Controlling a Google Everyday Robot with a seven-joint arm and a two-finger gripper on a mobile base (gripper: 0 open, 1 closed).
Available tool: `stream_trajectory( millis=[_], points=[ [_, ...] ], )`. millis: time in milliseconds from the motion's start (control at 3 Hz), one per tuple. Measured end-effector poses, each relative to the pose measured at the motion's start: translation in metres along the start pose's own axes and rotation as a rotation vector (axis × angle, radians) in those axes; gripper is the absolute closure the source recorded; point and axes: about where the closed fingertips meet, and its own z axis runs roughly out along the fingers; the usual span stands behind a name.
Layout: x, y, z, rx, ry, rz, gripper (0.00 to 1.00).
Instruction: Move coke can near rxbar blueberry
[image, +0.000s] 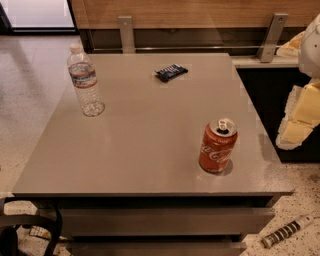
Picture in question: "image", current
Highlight upper grey drawer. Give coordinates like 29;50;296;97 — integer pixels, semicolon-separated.
60;208;274;236

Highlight blue rxbar wrapper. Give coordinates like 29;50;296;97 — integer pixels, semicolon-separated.
156;64;188;83

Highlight horizontal metal rail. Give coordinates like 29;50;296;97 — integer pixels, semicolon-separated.
92;45;265;52

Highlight clear plastic water bottle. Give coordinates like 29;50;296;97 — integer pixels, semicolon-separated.
67;43;105;117

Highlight grey drawer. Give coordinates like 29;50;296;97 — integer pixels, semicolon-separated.
60;208;274;236
71;242;246;256

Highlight left metal bracket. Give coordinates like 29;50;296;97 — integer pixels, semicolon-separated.
118;16;136;54

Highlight red coke can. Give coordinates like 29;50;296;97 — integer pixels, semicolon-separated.
199;117;238;173

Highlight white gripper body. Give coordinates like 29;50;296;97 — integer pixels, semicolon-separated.
298;14;320;79

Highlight lower grey drawer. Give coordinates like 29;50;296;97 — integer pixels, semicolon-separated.
71;242;246;256

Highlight black chair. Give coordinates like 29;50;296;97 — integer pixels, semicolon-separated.
0;197;64;256

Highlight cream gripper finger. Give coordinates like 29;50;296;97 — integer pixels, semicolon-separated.
276;31;304;57
276;81;320;150

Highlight white striped cylinder on floor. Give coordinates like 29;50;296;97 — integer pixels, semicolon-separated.
261;215;315;249

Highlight right metal bracket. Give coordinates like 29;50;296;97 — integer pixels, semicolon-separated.
257;13;288;63

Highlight metal bracket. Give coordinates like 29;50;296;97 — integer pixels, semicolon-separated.
118;16;136;54
257;13;288;63

